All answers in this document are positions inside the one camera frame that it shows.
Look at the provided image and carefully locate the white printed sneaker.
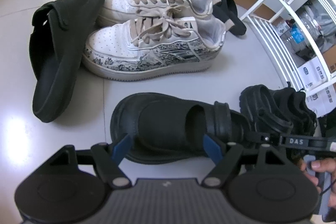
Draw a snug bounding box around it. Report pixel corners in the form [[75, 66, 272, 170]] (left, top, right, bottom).
[[82, 10, 235, 82], [97, 0, 221, 28]]

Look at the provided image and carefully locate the grey cloth bundle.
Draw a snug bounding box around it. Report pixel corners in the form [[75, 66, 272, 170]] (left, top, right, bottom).
[[314, 0, 336, 35]]

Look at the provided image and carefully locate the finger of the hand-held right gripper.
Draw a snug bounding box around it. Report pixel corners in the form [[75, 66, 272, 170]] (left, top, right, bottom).
[[252, 132, 282, 145]]

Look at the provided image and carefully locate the black perforated strap clog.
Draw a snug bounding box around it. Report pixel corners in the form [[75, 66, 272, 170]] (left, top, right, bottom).
[[239, 84, 319, 159]]

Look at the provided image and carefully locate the black cable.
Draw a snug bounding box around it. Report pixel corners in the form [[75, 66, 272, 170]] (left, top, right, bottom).
[[318, 181, 336, 198]]

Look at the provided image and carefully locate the person's right hand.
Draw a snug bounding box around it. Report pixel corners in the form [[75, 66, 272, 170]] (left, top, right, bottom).
[[310, 158, 336, 214]]

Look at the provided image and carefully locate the white metal shoe rack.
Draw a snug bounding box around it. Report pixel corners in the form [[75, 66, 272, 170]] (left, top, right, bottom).
[[239, 0, 336, 119]]

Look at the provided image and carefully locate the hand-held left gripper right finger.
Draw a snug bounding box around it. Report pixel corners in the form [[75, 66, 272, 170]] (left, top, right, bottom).
[[202, 134, 297, 189]]

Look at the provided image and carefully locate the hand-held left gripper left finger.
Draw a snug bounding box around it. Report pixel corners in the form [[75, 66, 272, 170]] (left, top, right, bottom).
[[39, 133, 132, 189]]

